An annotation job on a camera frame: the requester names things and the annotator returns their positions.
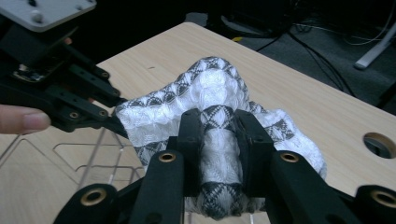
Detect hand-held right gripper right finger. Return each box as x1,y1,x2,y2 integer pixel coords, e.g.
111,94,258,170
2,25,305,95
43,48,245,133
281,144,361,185
233,108,362,224

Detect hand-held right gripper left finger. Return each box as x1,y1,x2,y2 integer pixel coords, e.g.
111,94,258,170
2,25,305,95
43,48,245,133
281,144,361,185
129,107,205,224

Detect clear acrylic organizer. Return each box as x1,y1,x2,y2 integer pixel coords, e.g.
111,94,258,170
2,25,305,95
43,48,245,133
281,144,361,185
0,126,149,200

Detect white black patterned cloth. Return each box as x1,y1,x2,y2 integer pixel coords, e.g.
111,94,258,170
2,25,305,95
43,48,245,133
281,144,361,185
113,55,328,220

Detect black stand yellow striped base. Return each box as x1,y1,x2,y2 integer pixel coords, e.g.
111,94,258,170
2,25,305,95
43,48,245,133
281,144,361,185
206,13,275,43

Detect black floor cable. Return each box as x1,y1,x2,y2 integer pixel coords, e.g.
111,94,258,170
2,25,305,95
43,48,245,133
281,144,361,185
288,29,358,98
256,32,292,53

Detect white metal desk frame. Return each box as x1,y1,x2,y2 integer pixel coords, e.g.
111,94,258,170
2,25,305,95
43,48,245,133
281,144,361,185
353,22,396,71

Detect white floor cables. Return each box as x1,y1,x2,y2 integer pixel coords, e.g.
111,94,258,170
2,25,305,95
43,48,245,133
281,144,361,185
293,4,396,46

